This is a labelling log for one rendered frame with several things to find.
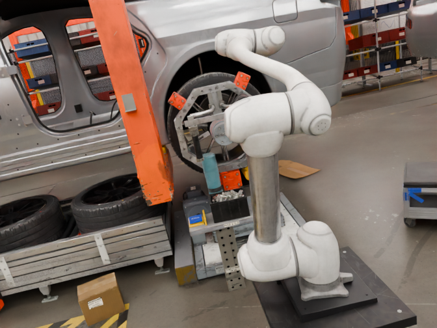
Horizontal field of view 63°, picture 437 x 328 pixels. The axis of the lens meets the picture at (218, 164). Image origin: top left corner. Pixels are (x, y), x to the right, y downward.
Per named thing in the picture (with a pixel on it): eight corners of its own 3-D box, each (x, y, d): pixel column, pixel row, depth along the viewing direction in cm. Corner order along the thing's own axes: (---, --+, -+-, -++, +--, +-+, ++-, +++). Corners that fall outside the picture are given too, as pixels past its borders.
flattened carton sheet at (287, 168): (287, 160, 398) (287, 157, 396) (320, 171, 349) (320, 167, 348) (264, 168, 387) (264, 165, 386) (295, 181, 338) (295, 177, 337)
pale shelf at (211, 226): (261, 205, 208) (260, 200, 207) (268, 217, 192) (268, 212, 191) (188, 222, 205) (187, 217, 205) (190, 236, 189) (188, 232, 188)
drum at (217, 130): (233, 135, 228) (229, 114, 224) (238, 143, 208) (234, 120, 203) (211, 140, 227) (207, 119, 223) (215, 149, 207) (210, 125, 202)
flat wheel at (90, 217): (156, 191, 310) (149, 165, 303) (179, 217, 251) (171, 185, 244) (77, 217, 288) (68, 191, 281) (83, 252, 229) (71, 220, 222)
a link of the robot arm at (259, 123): (298, 286, 140) (243, 295, 140) (287, 256, 154) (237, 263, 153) (297, 101, 100) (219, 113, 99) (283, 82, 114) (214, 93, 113)
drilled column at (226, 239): (242, 277, 216) (229, 215, 204) (246, 287, 207) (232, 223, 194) (226, 281, 216) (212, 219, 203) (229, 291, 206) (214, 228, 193)
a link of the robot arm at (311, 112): (322, 75, 113) (279, 81, 113) (343, 105, 99) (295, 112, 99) (318, 110, 121) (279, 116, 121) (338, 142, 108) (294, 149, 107)
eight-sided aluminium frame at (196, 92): (268, 158, 235) (255, 75, 218) (271, 161, 229) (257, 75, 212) (187, 177, 232) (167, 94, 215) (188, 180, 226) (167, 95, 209)
